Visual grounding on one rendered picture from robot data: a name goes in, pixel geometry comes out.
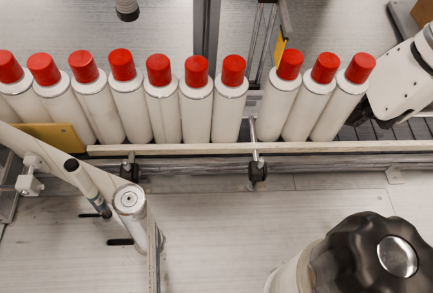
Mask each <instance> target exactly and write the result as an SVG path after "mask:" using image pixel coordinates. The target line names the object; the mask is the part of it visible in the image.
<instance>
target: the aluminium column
mask: <svg viewBox="0 0 433 293"><path fill-rule="evenodd" d="M221 1H222V0H209V12H208V23H207V41H206V59H207V61H208V63H209V68H208V75H209V76H210V77H211V78H212V79H213V82H214V81H215V78H216V69H217V52H218V36H219V27H220V10H221ZM205 14H206V0H193V55H201V56H203V47H204V27H205Z"/></svg>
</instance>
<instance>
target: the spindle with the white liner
mask: <svg viewBox="0 0 433 293"><path fill-rule="evenodd" d="M264 293H433V247H431V246H430V245H429V244H428V243H427V242H425V241H424V239H423V238H422V237H421V236H420V235H419V232H418V231H417V229H416V227H415V226H414V225H413V224H411V223H410V222H408V221H406V220H405V219H403V218H400V217H399V216H390V217H388V218H386V217H384V216H382V215H380V214H378V213H375V212H372V211H362V212H358V213H354V214H352V215H350V216H348V217H346V218H345V219H344V220H342V221H341V222H340V223H339V224H338V225H336V226H335V227H334V228H332V229H331V230H330V231H329V232H328V233H326V235H325V238H321V239H319V240H315V241H313V242H312V243H310V244H309V245H308V246H306V248H304V250H302V251H301V252H299V253H298V254H297V255H296V256H295V257H294V258H293V259H291V260H290V261H289V262H288V263H286V264H285V265H283V266H281V267H280V268H279V269H276V270H275V271H274V272H273V273H272V274H271V275H270V276H269V277H268V279H267V281H266V283H265V287H264Z"/></svg>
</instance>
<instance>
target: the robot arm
mask: <svg viewBox="0 0 433 293"><path fill-rule="evenodd" d="M368 80H369V83H370V86H369V88H368V90H367V91H366V92H365V94H364V96H363V97H362V98H361V100H360V101H359V103H358V104H357V106H356V107H355V108H354V110H353V111H352V113H351V114H350V116H349V117H348V119H347V120H346V121H345V123H344V125H347V126H352V127H359V126H360V125H362V124H363V123H365V122H366V121H368V120H369V119H370V118H371V119H374V120H375V121H376V123H377V124H378V125H379V127H380V128H381V129H385V130H388V129H390V128H391V127H392V126H393V125H394V124H395V123H397V124H399V123H402V122H404V121H405V120H407V119H409V118H410V117H412V116H413V115H415V114H416V113H417V112H419V111H421V110H422V109H423V108H424V107H425V106H427V105H428V104H430V103H431V102H432V101H433V21H432V22H431V23H427V24H426V25H425V26H424V29H422V30H421V31H420V32H419V33H417V34H416V35H415V37H411V38H410V39H407V40H406V41H404V42H402V43H400V44H399V45H397V46H395V47H394V48H393V49H391V50H389V51H388V52H387V53H385V54H384V55H382V56H381V57H380V58H379V59H377V60H376V66H375V68H374V69H373V71H372V72H371V74H370V75H369V77H368Z"/></svg>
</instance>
